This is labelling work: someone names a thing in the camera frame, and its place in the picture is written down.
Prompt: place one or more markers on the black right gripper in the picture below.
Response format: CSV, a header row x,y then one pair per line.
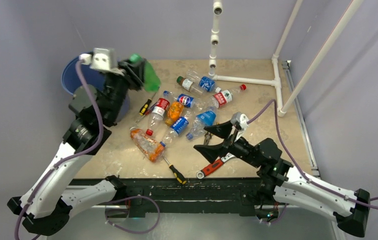
x,y
211,152

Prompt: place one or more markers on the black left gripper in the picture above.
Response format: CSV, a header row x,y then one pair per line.
x,y
134,73

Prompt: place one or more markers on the green plastic bottle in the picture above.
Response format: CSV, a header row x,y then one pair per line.
x,y
151,81

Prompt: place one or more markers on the blue label water bottle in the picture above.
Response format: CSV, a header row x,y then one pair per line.
x,y
204,119

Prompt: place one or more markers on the nongfu spring red bottle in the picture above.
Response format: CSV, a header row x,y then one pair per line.
x,y
224,97

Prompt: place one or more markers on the orange juice bottle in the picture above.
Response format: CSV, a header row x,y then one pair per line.
x,y
174,112

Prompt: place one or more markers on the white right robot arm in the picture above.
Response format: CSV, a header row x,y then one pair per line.
x,y
282,182

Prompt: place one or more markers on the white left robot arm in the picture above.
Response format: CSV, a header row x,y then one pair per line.
x,y
46,208

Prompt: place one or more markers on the yellow black screwdriver back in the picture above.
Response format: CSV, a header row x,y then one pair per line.
x,y
146,105

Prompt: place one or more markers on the yellow black screwdriver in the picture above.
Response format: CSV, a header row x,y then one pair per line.
x,y
146,105
178,175

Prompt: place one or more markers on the red label clear bottle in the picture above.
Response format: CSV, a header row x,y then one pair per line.
x,y
156,116

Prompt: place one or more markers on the blue label bottle centre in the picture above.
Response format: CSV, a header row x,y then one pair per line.
x,y
176,129

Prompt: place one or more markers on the green cap clear bottle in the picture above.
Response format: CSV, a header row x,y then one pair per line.
x,y
190,86

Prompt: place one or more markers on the pepsi label clear bottle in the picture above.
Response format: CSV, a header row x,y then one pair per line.
x,y
189,101

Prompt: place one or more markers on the yellow black screwdriver front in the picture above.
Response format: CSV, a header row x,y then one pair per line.
x,y
178,175

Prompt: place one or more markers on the blue label bottle back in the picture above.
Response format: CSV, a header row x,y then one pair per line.
x,y
204,82

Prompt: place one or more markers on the crushed orange label bottle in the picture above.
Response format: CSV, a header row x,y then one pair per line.
x,y
151,148

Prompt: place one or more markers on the yellow handled pliers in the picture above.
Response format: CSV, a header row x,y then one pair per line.
x,y
207,138

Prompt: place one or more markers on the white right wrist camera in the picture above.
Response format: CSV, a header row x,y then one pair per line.
x,y
239,123

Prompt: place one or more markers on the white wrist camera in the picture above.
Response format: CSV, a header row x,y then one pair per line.
x,y
100,59
239,123

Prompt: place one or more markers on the red handled adjustable wrench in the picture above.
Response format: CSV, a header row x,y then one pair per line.
x,y
212,167

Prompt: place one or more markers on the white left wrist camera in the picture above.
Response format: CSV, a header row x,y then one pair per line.
x,y
100,59

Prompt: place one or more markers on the black table front rail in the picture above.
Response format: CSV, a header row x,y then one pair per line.
x,y
198,196

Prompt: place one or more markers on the aluminium side rail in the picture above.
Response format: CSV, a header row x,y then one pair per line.
x,y
312,160

